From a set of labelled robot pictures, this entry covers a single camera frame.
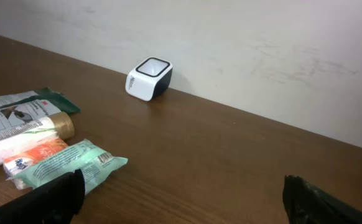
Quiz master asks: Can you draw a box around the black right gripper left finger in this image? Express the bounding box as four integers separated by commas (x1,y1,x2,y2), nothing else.
0,169,85,224

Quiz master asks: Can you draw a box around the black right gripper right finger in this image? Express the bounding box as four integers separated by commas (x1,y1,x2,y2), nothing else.
282,175,362,224

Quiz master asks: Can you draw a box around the teal snack packet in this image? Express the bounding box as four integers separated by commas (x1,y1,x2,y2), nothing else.
9,139,128,194

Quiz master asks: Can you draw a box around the orange tissue pack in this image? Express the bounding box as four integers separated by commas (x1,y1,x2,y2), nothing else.
3,138,68,177

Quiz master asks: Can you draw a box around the white tube gold cap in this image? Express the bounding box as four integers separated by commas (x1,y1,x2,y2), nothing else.
0,112,75,165

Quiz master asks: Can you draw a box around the green glove package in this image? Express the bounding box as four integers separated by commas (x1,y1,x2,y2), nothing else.
0,88,81,133

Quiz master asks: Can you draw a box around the white barcode scanner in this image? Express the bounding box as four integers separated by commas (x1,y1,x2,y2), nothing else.
125,57,173,101

